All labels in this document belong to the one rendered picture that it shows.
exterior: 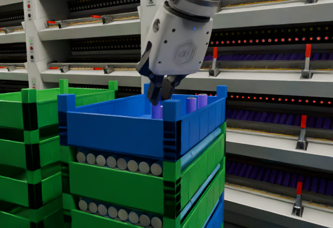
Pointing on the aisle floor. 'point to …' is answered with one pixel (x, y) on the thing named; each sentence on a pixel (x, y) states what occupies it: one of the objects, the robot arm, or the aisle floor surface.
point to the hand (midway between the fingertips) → (160, 91)
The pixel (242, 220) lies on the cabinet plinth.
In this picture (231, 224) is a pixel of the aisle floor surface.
